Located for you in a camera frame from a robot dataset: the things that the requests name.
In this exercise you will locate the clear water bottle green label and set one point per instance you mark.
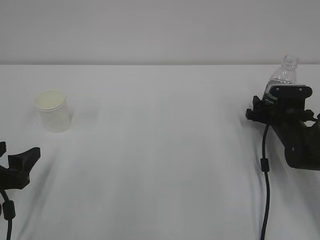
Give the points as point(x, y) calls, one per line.
point(285, 74)

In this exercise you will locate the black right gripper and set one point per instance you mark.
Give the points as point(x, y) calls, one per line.
point(296, 127)

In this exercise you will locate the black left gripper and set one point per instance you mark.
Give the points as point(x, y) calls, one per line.
point(17, 176)

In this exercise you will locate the white paper cup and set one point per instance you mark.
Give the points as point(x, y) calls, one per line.
point(51, 105)

